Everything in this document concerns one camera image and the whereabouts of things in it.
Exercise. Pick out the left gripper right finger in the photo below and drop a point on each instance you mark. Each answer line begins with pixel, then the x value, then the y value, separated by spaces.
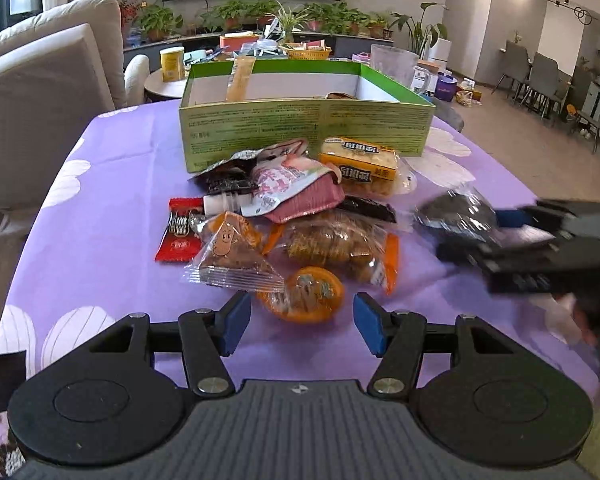
pixel 397 339

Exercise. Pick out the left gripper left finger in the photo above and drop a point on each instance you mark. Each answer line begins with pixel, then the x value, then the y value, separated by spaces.
pixel 206 338

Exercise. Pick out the orange round jelly cup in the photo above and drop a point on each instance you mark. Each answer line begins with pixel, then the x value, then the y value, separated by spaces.
pixel 311 296

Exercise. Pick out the dark seaweed snack packet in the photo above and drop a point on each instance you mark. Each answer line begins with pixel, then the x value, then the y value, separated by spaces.
pixel 458 215

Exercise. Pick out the yellow cracker packet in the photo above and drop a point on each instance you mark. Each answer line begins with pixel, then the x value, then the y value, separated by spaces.
pixel 367 170

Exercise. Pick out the long gold snack stick packet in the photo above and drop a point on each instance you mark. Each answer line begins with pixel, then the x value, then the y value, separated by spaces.
pixel 238 82

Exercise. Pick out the red chips bag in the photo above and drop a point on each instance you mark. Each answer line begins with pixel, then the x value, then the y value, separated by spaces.
pixel 336 95

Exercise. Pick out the triangular clear snack packet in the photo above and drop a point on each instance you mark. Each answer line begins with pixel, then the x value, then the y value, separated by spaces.
pixel 231 258

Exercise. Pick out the brown biscuits clear packet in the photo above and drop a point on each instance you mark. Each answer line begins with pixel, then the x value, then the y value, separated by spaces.
pixel 344 244

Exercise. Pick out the small red snack packet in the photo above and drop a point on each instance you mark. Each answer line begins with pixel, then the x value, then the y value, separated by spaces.
pixel 181 241

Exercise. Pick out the purple floral tablecloth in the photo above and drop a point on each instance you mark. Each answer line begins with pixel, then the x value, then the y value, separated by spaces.
pixel 89 260

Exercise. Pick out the pink white snack pouch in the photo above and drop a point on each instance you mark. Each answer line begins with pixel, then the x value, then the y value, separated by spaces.
pixel 293 186

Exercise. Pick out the purple gift bag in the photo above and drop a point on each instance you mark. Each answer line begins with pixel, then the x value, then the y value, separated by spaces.
pixel 446 87

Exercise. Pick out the green cardboard box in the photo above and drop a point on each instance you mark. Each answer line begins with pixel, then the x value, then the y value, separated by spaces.
pixel 286 100

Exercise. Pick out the clear glass mug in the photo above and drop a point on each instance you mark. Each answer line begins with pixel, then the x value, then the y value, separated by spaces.
pixel 401 66

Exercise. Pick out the round white coffee table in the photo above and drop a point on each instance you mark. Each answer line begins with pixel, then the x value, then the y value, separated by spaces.
pixel 156 89

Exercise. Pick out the yellow canister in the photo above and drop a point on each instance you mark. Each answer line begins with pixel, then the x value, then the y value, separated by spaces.
pixel 172 64

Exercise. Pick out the yellow woven basket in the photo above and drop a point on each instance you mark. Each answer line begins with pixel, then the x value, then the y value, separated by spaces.
pixel 308 54

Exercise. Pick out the beige sofa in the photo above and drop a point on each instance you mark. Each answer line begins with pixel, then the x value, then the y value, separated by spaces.
pixel 58 71

